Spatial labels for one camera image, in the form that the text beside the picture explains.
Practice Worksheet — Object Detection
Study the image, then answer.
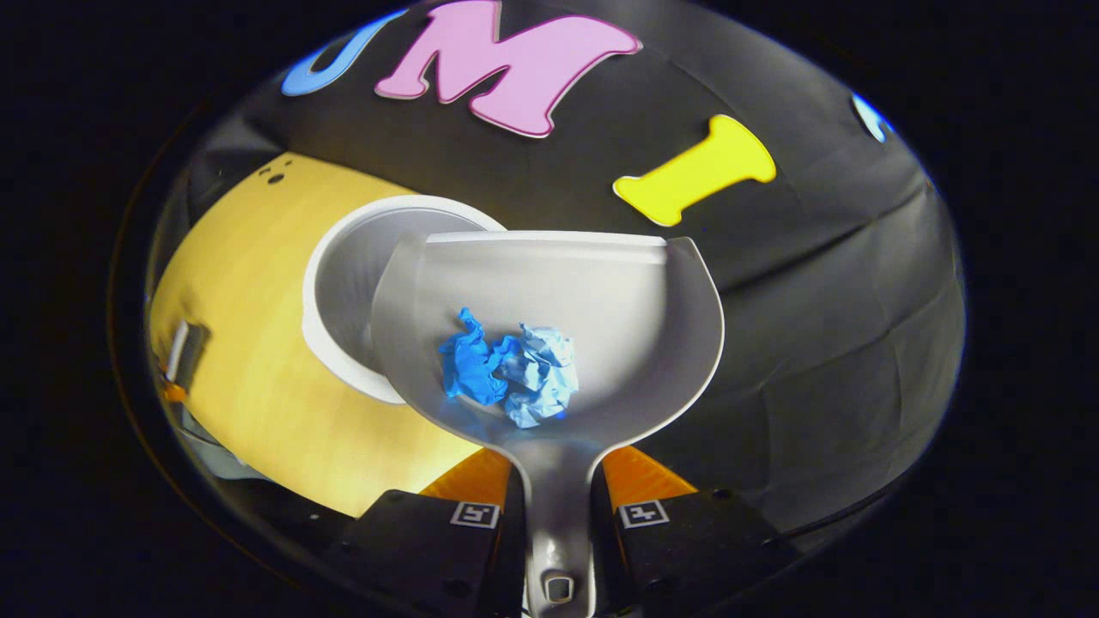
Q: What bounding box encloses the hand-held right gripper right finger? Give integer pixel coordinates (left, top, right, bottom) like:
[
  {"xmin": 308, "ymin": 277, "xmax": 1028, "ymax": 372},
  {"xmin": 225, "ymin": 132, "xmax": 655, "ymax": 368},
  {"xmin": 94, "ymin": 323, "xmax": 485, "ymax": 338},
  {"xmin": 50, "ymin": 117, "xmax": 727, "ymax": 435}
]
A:
[{"xmin": 591, "ymin": 445, "xmax": 778, "ymax": 618}]

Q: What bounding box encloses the grey dustpan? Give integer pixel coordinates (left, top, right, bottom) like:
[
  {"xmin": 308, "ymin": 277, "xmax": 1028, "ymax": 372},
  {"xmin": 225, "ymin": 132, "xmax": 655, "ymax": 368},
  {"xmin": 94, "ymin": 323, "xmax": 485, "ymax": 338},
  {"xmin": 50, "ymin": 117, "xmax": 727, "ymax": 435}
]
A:
[{"xmin": 369, "ymin": 230, "xmax": 726, "ymax": 617}]

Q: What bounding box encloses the pale blue paper trash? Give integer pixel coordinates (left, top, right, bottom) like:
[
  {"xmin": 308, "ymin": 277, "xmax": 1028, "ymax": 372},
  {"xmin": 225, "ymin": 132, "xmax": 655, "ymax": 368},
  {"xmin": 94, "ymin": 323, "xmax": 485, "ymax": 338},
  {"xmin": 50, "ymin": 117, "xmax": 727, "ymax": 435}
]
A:
[{"xmin": 498, "ymin": 323, "xmax": 580, "ymax": 428}]

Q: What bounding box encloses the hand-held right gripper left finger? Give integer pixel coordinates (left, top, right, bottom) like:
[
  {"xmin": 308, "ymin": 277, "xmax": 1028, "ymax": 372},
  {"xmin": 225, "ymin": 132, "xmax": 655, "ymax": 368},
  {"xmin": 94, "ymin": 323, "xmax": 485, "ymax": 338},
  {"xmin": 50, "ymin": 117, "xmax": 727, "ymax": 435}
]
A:
[{"xmin": 333, "ymin": 446, "xmax": 526, "ymax": 618}]

